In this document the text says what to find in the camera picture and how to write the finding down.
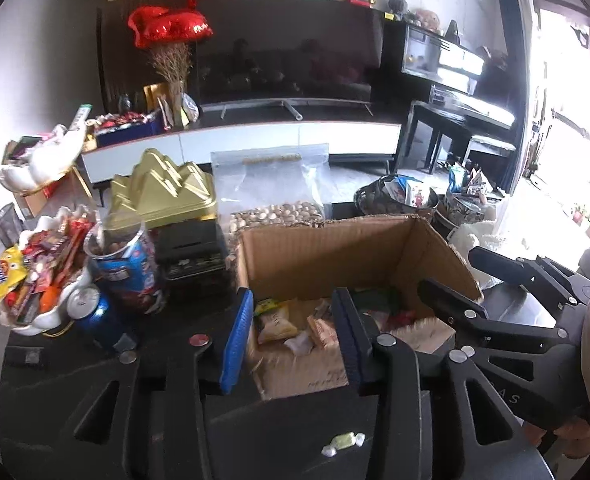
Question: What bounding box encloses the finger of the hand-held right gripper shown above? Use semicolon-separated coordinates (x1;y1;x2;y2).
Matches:
468;246;590;306
417;279;576;386

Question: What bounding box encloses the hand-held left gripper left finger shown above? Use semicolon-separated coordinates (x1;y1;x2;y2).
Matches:
70;287;255;480

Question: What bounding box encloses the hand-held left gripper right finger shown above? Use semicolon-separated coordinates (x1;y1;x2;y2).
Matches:
331;287;541;480

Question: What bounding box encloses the orange snack packet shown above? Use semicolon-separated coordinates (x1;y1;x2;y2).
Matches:
306;316;339;352

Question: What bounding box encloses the yellow and green snack packet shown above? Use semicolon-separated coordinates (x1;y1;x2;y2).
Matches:
254;299;299;346

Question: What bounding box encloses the white candy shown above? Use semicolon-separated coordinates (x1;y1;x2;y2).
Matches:
283;331;314;357

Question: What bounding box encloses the dark green snack packet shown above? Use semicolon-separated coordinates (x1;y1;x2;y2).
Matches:
354;286;402;314

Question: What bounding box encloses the brown cardboard box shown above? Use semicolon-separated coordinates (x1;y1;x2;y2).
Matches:
235;213;485;402

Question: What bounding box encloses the white shell bowl of snacks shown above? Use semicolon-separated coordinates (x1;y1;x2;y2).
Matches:
0;204;94;337

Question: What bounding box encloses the person's right hand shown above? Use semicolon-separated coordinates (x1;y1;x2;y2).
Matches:
522;411;590;462

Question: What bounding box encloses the white plush toy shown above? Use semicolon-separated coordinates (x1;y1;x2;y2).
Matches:
447;219;507;288

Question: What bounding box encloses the black patterned tin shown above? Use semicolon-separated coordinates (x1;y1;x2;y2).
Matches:
434;191;499;239

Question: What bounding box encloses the small potted plant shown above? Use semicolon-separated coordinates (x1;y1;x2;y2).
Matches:
569;201;590;239

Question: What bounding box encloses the green wrapped candy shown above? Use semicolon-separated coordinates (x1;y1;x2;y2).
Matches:
321;431;366;457

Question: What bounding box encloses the black box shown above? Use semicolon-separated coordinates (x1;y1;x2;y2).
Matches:
154;219;229;287

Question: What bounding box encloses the piano stool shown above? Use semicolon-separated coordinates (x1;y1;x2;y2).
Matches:
462;134;519;177

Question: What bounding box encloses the dark basket of packets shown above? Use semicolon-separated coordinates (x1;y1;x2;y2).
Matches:
354;174;439;222

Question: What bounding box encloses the blue chocolate candy container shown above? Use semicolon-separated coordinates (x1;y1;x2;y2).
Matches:
84;211;162;312

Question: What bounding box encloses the blue drink can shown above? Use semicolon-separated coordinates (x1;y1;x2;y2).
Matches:
67;284;136;352

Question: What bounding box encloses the clear zip bag of nuts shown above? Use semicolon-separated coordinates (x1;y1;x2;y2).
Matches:
209;143;332;242

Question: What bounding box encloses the gold mountain-shaped box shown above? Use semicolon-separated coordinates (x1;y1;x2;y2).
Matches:
109;147;219;232

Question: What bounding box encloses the black piano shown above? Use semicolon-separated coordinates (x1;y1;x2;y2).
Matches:
379;19;519;172

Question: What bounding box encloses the small black flat device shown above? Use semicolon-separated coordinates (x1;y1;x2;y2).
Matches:
4;345;46;369

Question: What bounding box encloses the tray of wrapped candies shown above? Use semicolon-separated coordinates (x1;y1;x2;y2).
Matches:
84;111;164;149

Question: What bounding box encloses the yellow snack bag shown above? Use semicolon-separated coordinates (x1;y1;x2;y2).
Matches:
0;246;29;309

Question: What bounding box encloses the brown plush bear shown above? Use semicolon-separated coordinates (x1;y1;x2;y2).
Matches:
414;8;442;32

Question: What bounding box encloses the white shell dish gold stand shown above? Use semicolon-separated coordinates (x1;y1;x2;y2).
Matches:
0;124;89;197

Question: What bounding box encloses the dried flower bunch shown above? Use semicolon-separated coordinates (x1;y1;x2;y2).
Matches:
147;41;194;127

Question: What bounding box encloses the black flat screen television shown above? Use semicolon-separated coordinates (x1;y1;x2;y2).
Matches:
194;0;384;122

